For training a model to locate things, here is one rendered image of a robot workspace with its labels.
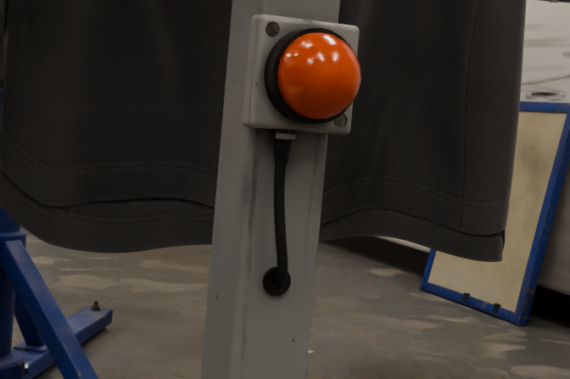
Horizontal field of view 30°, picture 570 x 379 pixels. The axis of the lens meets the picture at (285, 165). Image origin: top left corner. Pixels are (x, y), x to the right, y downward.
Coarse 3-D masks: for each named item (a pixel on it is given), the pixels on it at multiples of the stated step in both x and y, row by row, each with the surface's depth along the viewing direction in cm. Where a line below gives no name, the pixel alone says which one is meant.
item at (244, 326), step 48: (240, 0) 50; (288, 0) 48; (336, 0) 49; (240, 48) 50; (240, 96) 49; (240, 144) 49; (240, 192) 48; (288, 192) 49; (240, 240) 48; (288, 240) 49; (240, 288) 48; (288, 288) 49; (240, 336) 48; (288, 336) 49
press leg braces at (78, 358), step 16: (16, 240) 200; (16, 256) 197; (16, 272) 196; (32, 272) 197; (16, 288) 196; (32, 288) 194; (16, 304) 226; (32, 304) 194; (48, 304) 194; (32, 320) 194; (48, 320) 191; (64, 320) 194; (32, 336) 235; (48, 336) 191; (64, 336) 191; (64, 352) 189; (80, 352) 190; (64, 368) 189; (80, 368) 188
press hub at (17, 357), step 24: (0, 96) 197; (0, 216) 199; (0, 240) 198; (24, 240) 204; (0, 264) 199; (0, 288) 201; (0, 312) 201; (0, 336) 202; (0, 360) 202; (24, 360) 206
